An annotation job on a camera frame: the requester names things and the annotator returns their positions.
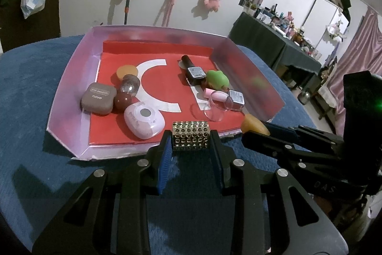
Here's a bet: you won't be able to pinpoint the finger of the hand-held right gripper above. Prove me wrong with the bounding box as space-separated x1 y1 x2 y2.
263 121 347 151
241 131 344 175

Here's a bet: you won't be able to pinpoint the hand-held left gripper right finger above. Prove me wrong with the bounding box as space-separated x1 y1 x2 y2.
209 131 348 255

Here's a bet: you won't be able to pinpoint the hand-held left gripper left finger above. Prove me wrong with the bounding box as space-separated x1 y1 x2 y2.
31 131 174 255

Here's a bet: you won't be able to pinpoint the orange egg-shaped sponge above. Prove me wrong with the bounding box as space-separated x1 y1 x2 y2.
116 64 140 79
241 114 269 134

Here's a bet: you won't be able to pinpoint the gold studded box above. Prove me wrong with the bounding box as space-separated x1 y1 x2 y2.
171 120 211 152

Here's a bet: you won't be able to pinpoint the pink rounded case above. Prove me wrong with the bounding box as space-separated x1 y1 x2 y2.
124 101 165 140

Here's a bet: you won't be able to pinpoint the clear plastic cup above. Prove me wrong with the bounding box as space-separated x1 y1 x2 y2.
204 90 233 122

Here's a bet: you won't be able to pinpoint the pink-capped nail polish bottle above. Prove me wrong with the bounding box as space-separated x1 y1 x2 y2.
204 88 245 112

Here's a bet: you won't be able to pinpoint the green and yellow turtle toy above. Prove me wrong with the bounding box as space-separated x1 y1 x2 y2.
206 70 230 91

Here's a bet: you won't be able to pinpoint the brown-capped glitter bottle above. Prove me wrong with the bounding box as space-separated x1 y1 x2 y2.
113 74 141 112

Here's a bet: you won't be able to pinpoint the brown plastic case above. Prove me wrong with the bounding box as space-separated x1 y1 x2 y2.
80 82 117 116

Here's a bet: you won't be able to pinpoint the black nail polish bottle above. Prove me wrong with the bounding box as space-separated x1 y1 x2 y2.
180 55 207 87

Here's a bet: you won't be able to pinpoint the pink and red cardboard box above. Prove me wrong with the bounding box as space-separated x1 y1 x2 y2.
46 24 285 160

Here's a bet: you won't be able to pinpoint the metal kettle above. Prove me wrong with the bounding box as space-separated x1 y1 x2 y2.
298 89 312 105

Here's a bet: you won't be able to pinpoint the pink curtain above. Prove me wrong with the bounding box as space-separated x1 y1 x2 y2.
327 7 382 112

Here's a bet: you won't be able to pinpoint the table with dark cloth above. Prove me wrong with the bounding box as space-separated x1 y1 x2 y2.
228 11 323 88

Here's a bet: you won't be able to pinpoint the row of cosmetic bottles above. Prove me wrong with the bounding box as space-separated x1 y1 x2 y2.
243 2 323 60

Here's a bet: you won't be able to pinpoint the white cabinet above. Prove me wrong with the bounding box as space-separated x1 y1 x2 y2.
300 0 350 43

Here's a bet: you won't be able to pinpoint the dark hanging clothes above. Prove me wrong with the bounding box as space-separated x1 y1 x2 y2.
331 0 351 22

